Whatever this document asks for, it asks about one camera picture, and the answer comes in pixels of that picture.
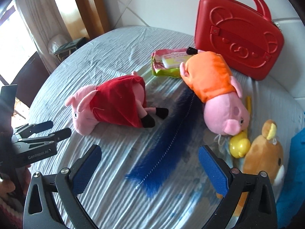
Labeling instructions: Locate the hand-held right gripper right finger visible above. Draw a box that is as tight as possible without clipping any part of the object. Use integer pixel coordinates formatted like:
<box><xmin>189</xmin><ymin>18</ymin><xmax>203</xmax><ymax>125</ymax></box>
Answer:
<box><xmin>198</xmin><ymin>145</ymin><xmax>278</xmax><ymax>229</ymax></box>

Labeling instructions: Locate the beige curtain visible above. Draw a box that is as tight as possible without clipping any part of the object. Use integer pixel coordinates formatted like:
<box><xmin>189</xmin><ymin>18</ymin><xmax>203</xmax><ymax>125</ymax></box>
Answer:
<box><xmin>14</xmin><ymin>0</ymin><xmax>112</xmax><ymax>67</ymax></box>

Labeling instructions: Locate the dark wooden chair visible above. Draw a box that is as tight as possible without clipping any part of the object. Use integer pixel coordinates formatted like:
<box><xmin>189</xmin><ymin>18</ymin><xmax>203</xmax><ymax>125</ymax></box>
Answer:
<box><xmin>11</xmin><ymin>51</ymin><xmax>51</xmax><ymax>106</ymax></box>

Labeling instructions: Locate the red plastic suitcase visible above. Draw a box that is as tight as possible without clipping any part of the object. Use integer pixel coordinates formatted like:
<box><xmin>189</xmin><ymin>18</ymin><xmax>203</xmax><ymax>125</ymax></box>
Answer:
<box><xmin>194</xmin><ymin>0</ymin><xmax>285</xmax><ymax>81</ymax></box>

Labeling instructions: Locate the pig plush in red dress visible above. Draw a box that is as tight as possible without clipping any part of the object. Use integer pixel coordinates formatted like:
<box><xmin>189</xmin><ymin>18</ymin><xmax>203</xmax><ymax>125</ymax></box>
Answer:
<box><xmin>65</xmin><ymin>71</ymin><xmax>169</xmax><ymax>134</ymax></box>

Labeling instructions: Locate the blue plastic storage bin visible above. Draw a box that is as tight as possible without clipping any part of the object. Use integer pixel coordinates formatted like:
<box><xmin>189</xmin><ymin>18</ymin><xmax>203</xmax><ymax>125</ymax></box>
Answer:
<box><xmin>276</xmin><ymin>126</ymin><xmax>305</xmax><ymax>229</ymax></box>

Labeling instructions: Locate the dark box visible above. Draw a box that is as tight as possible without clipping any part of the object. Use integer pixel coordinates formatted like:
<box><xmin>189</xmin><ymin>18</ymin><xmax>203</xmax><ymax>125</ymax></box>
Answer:
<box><xmin>54</xmin><ymin>37</ymin><xmax>90</xmax><ymax>61</ymax></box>

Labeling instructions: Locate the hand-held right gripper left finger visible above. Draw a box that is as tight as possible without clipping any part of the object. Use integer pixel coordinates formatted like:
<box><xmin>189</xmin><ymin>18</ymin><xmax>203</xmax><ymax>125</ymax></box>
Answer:
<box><xmin>22</xmin><ymin>144</ymin><xmax>103</xmax><ymax>229</ymax></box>

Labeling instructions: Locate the dark blue fur strip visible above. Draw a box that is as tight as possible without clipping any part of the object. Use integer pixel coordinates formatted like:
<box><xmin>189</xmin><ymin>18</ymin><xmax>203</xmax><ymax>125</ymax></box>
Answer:
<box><xmin>125</xmin><ymin>87</ymin><xmax>203</xmax><ymax>198</ymax></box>

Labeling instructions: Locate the person's left hand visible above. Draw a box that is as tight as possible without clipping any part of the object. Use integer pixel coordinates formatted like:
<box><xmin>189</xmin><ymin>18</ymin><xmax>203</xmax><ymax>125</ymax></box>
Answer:
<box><xmin>0</xmin><ymin>164</ymin><xmax>32</xmax><ymax>196</ymax></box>

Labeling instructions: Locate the pig plush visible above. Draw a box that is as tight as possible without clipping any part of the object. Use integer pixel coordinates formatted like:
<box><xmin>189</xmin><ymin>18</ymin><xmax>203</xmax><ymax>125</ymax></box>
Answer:
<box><xmin>179</xmin><ymin>46</ymin><xmax>251</xmax><ymax>135</ymax></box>
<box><xmin>65</xmin><ymin>71</ymin><xmax>169</xmax><ymax>134</ymax></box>

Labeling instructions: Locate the yellow duck toy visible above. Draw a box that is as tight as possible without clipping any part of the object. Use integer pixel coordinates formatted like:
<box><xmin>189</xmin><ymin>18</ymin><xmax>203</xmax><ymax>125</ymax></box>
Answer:
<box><xmin>229</xmin><ymin>131</ymin><xmax>250</xmax><ymax>158</ymax></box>

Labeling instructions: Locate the brown bear plush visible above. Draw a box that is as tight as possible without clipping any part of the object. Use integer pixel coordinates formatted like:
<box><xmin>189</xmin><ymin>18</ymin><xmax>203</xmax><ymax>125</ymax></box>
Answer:
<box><xmin>232</xmin><ymin>119</ymin><xmax>285</xmax><ymax>217</ymax></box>

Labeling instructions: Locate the clear plastic bag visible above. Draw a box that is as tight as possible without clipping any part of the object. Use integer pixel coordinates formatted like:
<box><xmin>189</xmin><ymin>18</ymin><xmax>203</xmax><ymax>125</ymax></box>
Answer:
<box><xmin>48</xmin><ymin>34</ymin><xmax>72</xmax><ymax>55</ymax></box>

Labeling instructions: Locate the green wet wipes pack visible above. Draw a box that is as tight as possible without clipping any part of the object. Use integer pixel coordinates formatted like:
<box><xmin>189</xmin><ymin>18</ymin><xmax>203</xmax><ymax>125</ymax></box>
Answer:
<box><xmin>151</xmin><ymin>48</ymin><xmax>194</xmax><ymax>79</ymax></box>

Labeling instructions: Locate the small clear pouch with string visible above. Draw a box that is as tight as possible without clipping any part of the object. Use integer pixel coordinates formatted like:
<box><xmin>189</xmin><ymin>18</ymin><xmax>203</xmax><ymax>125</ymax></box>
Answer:
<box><xmin>213</xmin><ymin>134</ymin><xmax>233</xmax><ymax>159</ymax></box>

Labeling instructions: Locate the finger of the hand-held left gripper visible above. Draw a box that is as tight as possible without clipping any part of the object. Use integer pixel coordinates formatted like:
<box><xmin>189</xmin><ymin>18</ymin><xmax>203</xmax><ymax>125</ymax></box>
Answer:
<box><xmin>19</xmin><ymin>127</ymin><xmax>72</xmax><ymax>146</ymax></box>
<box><xmin>13</xmin><ymin>120</ymin><xmax>54</xmax><ymax>135</ymax></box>

